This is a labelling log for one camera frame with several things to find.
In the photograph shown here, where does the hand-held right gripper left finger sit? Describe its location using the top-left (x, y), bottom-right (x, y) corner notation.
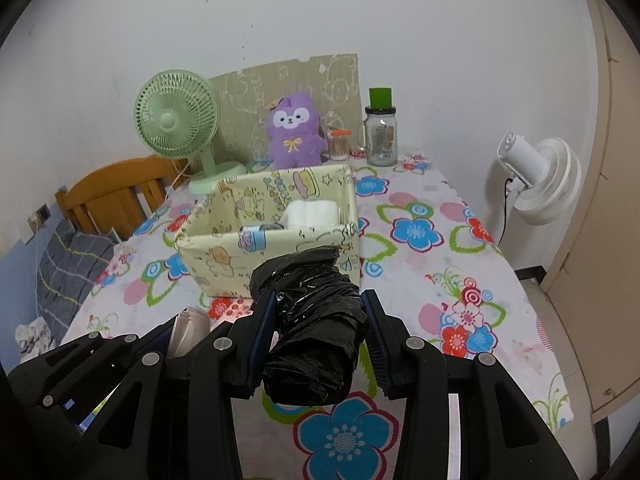
top-left (75, 290), bottom-right (278, 480)

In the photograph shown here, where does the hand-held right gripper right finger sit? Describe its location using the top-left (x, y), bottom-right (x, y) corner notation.
top-left (361, 289), bottom-right (581, 480)

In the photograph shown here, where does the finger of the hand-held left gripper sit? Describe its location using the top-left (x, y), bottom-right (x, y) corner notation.
top-left (30, 385), bottom-right (117, 442)
top-left (7, 317), bottom-right (173, 402)

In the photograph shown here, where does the black plastic bag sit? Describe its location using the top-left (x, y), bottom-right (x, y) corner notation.
top-left (249, 246), bottom-right (370, 406)

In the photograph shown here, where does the pale cloth roll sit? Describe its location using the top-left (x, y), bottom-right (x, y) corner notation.
top-left (167, 308), bottom-right (211, 358)

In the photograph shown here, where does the yellow patterned storage box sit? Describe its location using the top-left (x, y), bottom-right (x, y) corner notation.
top-left (173, 164), bottom-right (361, 297)

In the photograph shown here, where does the white padded pack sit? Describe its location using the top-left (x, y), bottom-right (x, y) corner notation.
top-left (282, 200), bottom-right (343, 228)

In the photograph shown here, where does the white patterned cloth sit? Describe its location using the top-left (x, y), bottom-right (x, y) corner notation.
top-left (15, 321), bottom-right (57, 353)

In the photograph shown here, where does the grey plaid blanket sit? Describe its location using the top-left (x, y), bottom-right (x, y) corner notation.
top-left (0, 217), bottom-right (118, 351)

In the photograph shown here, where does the cotton swab jar orange lid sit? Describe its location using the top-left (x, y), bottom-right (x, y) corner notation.
top-left (326, 126), bottom-right (351, 162)

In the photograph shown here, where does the purple plush toy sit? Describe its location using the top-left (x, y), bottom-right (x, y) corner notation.
top-left (265, 91), bottom-right (326, 170)

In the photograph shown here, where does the glass jar with green lid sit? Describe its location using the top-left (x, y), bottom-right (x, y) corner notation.
top-left (363, 87), bottom-right (398, 167)

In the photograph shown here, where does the white standing fan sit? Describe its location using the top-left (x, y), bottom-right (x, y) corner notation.
top-left (497, 131), bottom-right (582, 226)

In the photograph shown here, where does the green desk fan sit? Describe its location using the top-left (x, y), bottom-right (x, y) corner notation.
top-left (134, 71), bottom-right (247, 195)

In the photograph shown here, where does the patterned cardboard sheet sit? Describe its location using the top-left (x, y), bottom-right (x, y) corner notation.
top-left (207, 52), bottom-right (363, 161)

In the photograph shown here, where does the beige door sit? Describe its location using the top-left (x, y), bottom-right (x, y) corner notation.
top-left (542, 0), bottom-right (640, 413)

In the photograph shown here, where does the black fan cable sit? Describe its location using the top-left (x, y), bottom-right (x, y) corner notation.
top-left (500, 175), bottom-right (516, 248)

